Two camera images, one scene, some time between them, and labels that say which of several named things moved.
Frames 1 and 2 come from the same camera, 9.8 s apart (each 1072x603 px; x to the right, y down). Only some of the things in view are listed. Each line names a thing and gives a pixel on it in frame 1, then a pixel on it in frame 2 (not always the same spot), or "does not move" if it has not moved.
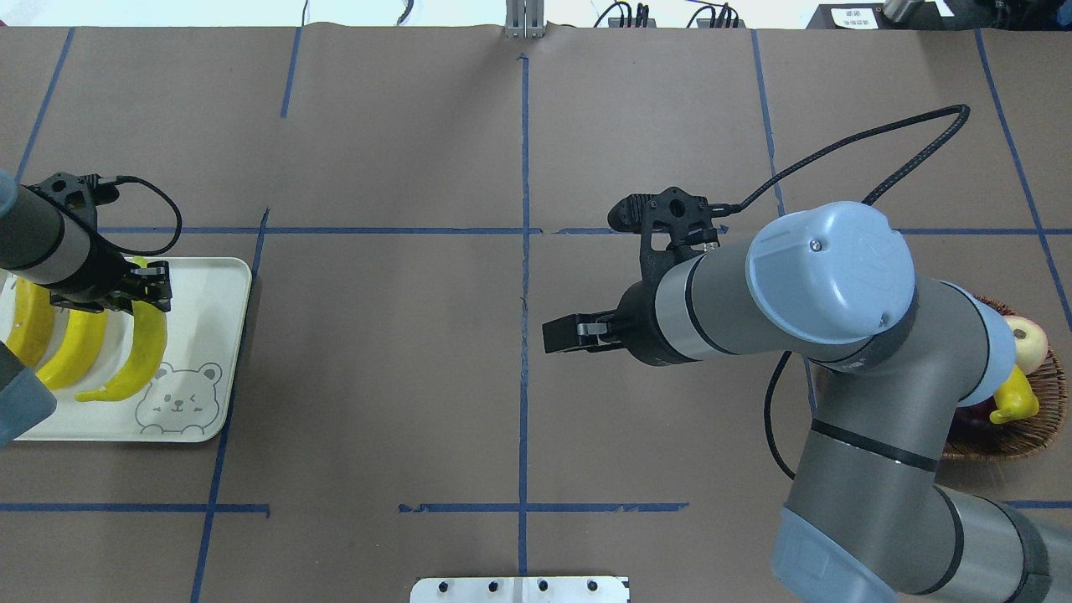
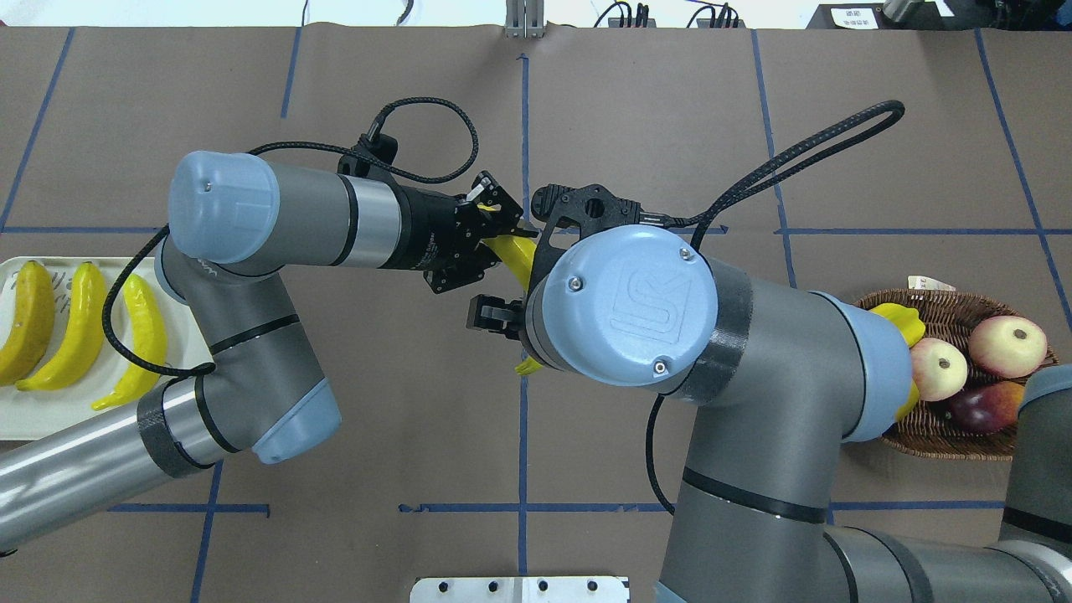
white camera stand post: [522, 590] does not move
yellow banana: [33, 325] does not move
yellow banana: [82, 333] does not move
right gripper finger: [569, 335] → [496, 315]
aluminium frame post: [524, 18] does not move
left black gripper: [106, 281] → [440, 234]
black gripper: [70, 192] → [381, 146]
